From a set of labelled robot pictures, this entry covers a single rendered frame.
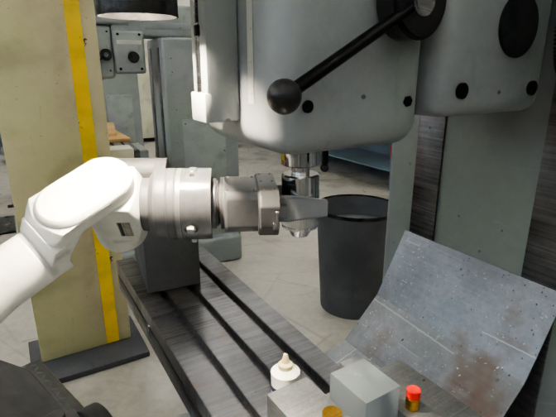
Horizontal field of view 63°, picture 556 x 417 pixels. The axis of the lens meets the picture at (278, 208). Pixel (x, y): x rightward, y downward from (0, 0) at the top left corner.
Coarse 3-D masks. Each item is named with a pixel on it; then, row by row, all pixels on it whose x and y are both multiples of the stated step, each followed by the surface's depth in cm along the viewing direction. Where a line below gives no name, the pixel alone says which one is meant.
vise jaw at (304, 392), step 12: (300, 384) 56; (312, 384) 56; (276, 396) 54; (288, 396) 54; (300, 396) 54; (312, 396) 54; (324, 396) 54; (276, 408) 53; (288, 408) 52; (300, 408) 52; (312, 408) 52
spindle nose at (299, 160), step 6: (288, 156) 54; (294, 156) 54; (300, 156) 54; (306, 156) 54; (312, 156) 54; (318, 156) 55; (282, 162) 56; (288, 162) 55; (294, 162) 54; (300, 162) 54; (306, 162) 54; (312, 162) 54; (318, 162) 55
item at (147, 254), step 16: (144, 240) 97; (160, 240) 98; (176, 240) 100; (144, 256) 98; (160, 256) 99; (176, 256) 101; (192, 256) 103; (144, 272) 102; (160, 272) 100; (176, 272) 102; (192, 272) 104; (160, 288) 102
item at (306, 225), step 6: (282, 186) 57; (288, 186) 55; (294, 186) 55; (300, 186) 55; (306, 186) 55; (312, 186) 55; (318, 186) 56; (282, 192) 57; (288, 192) 56; (294, 192) 55; (300, 192) 55; (306, 192) 55; (312, 192) 56; (318, 192) 57; (282, 222) 58; (288, 222) 57; (294, 222) 56; (300, 222) 56; (306, 222) 56; (312, 222) 57; (318, 222) 58; (288, 228) 57; (294, 228) 57; (300, 228) 57; (306, 228) 57; (312, 228) 57
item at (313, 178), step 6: (282, 174) 57; (288, 174) 56; (312, 174) 56; (318, 174) 56; (282, 180) 56; (288, 180) 55; (294, 180) 55; (300, 180) 55; (306, 180) 55; (312, 180) 55; (318, 180) 56
